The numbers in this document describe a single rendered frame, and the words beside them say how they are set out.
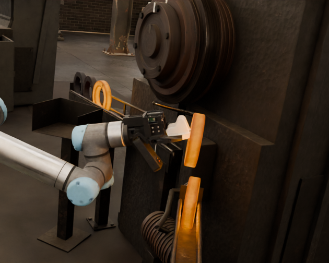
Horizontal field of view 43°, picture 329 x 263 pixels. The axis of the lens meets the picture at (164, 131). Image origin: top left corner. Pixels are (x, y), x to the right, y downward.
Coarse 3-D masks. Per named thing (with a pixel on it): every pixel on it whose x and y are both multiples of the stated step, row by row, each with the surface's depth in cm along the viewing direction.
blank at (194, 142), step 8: (192, 120) 119; (200, 120) 114; (192, 128) 112; (200, 128) 112; (192, 136) 111; (200, 136) 111; (192, 144) 111; (200, 144) 111; (192, 152) 112; (184, 160) 119; (192, 160) 113
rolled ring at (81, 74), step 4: (76, 72) 262; (80, 72) 258; (76, 76) 262; (80, 76) 255; (84, 76) 255; (76, 80) 265; (80, 80) 256; (76, 84) 266; (76, 88) 267; (80, 92) 257
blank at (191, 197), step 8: (192, 176) 125; (192, 184) 120; (192, 192) 118; (184, 200) 118; (192, 200) 117; (184, 208) 117; (192, 208) 117; (184, 216) 118; (192, 216) 118; (184, 224) 120; (192, 224) 120
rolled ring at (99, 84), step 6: (96, 84) 232; (102, 84) 225; (108, 84) 226; (96, 90) 234; (108, 90) 224; (96, 96) 236; (108, 96) 223; (96, 102) 235; (108, 102) 224; (108, 108) 226
